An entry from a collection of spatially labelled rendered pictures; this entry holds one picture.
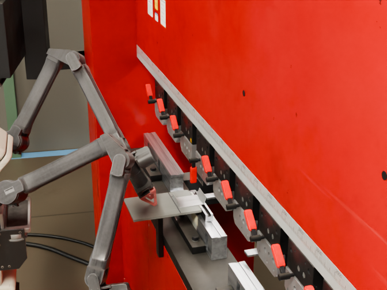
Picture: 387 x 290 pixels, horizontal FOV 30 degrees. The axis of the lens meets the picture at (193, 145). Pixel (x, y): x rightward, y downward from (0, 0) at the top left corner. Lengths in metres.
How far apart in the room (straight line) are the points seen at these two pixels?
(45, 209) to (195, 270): 2.48
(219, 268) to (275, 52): 1.03
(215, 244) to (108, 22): 1.25
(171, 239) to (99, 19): 1.12
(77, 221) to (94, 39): 1.71
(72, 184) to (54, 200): 0.26
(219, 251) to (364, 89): 1.33
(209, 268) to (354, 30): 1.36
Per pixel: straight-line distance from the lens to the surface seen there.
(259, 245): 2.11
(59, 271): 4.28
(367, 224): 1.52
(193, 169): 2.57
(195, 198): 2.82
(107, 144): 2.28
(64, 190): 5.19
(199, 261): 2.66
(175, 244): 2.77
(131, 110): 3.53
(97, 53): 3.41
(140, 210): 2.74
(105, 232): 2.30
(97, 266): 2.31
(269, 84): 1.90
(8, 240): 2.62
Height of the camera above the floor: 2.30
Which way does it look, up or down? 23 degrees down
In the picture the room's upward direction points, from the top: straight up
